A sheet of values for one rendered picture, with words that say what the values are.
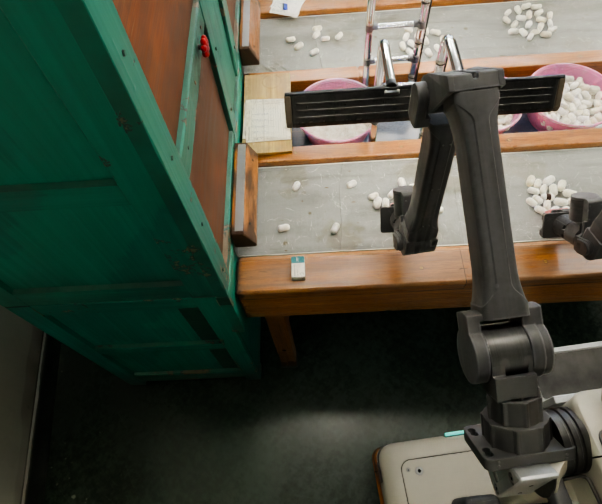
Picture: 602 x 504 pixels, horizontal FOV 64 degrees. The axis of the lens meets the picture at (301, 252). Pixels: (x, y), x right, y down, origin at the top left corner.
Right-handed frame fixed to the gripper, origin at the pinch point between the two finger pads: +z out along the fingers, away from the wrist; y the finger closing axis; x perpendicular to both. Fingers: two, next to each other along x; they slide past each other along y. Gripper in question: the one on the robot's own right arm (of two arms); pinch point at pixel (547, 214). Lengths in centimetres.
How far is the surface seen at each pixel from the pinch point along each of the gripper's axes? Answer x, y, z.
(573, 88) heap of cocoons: -29, -22, 37
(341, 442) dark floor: 87, 59, 15
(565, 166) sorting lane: -9.5, -10.7, 13.9
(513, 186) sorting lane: -5.9, 5.6, 9.5
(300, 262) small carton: 5, 67, -10
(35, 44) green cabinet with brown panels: -47, 91, -69
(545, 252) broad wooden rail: 7.1, 3.9, -9.2
